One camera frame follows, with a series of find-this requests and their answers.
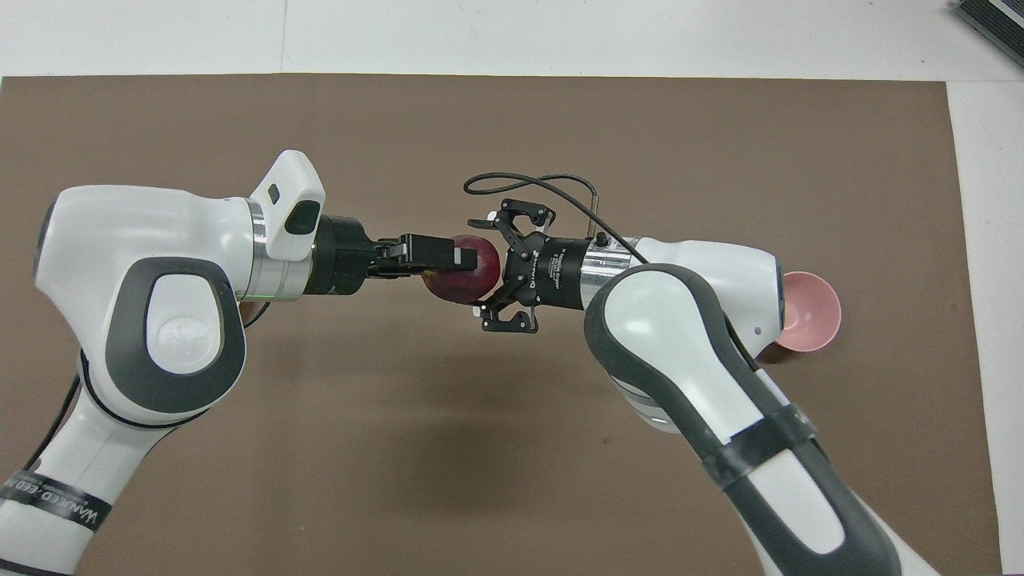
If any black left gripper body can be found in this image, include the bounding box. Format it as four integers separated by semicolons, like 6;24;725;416
308;214;412;298

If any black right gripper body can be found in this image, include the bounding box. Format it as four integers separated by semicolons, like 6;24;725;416
500;232;590;310

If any dark red apple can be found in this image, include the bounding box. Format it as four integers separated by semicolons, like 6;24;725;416
422;234;502;306

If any pink bowl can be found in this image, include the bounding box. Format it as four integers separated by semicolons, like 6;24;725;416
772;270;842;354

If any brown table mat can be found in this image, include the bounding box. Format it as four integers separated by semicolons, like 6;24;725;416
0;74;1003;576

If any dark ribbed device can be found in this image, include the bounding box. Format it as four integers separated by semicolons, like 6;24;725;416
952;0;1024;46

